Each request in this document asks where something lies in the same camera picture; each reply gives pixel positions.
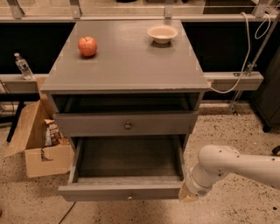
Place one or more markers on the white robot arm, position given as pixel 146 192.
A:
pixel 215 162

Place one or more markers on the grey top drawer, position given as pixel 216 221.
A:
pixel 125 124

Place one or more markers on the dark grey cabinet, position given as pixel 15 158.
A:
pixel 266 99

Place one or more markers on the brown snack bag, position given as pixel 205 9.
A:
pixel 52 133

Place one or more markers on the black table leg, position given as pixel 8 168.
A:
pixel 21 99

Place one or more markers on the grey wooden drawer cabinet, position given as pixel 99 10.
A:
pixel 130 73

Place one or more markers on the metal pole stand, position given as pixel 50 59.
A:
pixel 238 94

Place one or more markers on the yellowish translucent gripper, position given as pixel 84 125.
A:
pixel 192 185

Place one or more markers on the clear plastic water bottle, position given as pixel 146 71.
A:
pixel 23 66

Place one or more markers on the grey drawer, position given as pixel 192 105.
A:
pixel 125 124
pixel 125 168

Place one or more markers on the white bowl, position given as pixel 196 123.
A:
pixel 162 33

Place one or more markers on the red apple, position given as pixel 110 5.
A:
pixel 87 46

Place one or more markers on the open cardboard box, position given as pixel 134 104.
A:
pixel 30 139

